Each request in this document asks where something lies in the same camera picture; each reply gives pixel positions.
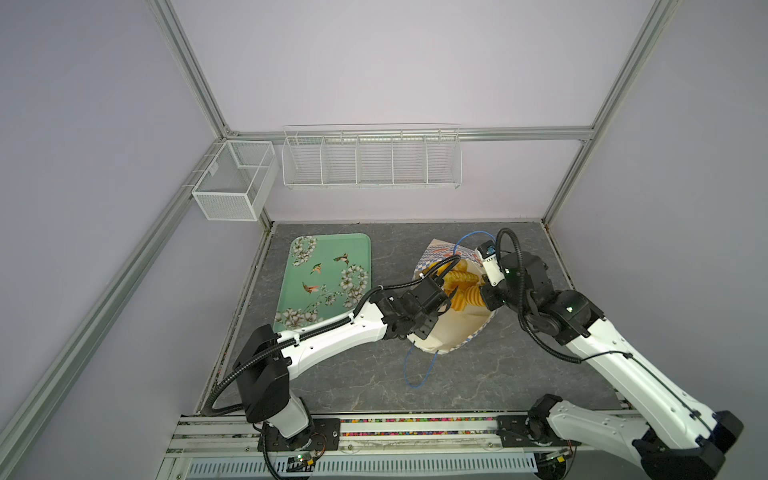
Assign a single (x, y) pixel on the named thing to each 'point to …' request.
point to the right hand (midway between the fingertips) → (488, 277)
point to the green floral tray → (325, 277)
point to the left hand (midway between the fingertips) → (422, 320)
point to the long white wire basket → (419, 155)
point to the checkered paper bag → (452, 329)
